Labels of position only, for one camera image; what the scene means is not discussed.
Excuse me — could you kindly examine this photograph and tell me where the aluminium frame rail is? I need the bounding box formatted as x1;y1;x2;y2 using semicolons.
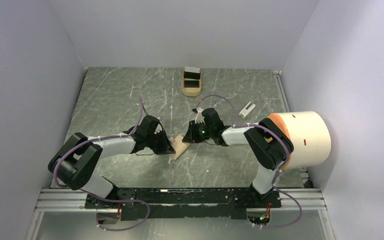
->
35;188;327;213

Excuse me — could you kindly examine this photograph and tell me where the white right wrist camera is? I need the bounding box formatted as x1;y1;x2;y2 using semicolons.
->
192;107;205;124

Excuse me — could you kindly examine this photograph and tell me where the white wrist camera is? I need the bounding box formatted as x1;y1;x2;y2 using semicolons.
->
192;107;205;124
154;122;164;134

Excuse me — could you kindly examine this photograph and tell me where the beige oval plastic tray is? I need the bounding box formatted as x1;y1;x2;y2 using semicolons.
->
182;66;202;97

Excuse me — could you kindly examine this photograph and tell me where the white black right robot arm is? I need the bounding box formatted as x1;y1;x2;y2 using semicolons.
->
182;107;294;207

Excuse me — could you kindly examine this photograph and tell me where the black card lying in tray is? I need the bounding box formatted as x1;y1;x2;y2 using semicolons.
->
183;79;201;89

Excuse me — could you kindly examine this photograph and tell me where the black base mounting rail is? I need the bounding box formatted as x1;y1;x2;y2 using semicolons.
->
84;187;282;221

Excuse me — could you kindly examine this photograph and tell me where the stack of cards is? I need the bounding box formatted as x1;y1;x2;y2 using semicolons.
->
183;66;202;80

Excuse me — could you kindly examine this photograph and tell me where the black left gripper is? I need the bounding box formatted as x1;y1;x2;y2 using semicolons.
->
146;128;176;155

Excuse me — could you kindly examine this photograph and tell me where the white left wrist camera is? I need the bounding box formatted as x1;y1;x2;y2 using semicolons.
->
154;122;164;134

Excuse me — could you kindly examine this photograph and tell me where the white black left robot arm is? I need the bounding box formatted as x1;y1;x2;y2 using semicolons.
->
47;115;176;208

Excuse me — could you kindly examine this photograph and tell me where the white plastic clip device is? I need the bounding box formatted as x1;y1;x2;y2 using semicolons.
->
239;101;256;119

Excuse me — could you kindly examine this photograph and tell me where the cream cylinder with orange face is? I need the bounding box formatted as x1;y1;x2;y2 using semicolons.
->
268;111;331;170

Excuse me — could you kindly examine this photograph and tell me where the beige leather card holder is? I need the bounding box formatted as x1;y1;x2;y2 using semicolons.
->
169;134;191;162

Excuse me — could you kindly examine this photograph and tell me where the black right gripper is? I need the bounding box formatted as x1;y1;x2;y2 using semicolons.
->
182;120;214;144

